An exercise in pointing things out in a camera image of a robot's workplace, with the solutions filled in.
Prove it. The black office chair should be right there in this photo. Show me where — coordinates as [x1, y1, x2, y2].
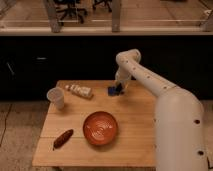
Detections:
[53, 0, 88, 24]
[92, 0, 113, 13]

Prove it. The translucent plastic cup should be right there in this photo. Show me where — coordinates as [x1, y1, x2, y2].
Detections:
[46, 87, 64, 110]

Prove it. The orange ceramic bowl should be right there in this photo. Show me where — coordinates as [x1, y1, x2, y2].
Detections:
[82, 111, 118, 146]

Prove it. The brown sausage toy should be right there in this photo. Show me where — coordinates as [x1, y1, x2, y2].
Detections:
[53, 129, 73, 149]

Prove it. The blue eraser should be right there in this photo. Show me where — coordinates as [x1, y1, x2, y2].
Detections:
[107, 86, 123, 96]

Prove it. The wooden table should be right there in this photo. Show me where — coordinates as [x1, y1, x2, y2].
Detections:
[33, 80, 155, 167]

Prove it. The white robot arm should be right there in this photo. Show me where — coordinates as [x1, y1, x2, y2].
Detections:
[115, 49, 209, 171]

